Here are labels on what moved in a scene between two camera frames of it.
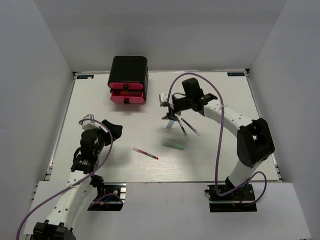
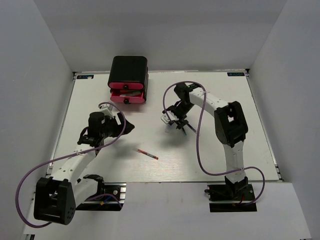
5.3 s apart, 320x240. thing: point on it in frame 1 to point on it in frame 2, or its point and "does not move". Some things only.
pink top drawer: (126, 85) does not move
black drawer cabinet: (130, 69) does not move
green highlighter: (175, 146) to (132, 93)
